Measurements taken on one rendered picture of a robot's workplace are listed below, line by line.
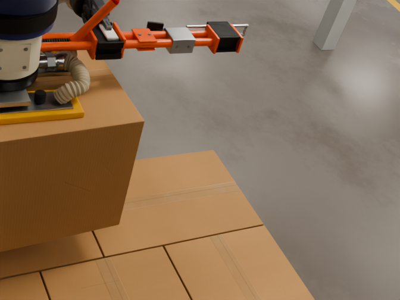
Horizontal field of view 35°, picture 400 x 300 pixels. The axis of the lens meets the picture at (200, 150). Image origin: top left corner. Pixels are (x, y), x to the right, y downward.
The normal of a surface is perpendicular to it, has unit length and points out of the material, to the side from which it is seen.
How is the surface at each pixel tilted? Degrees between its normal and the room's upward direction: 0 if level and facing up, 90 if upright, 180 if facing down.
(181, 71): 0
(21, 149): 90
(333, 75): 0
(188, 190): 0
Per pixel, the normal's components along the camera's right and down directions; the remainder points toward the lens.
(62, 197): 0.47, 0.65
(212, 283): 0.26, -0.74
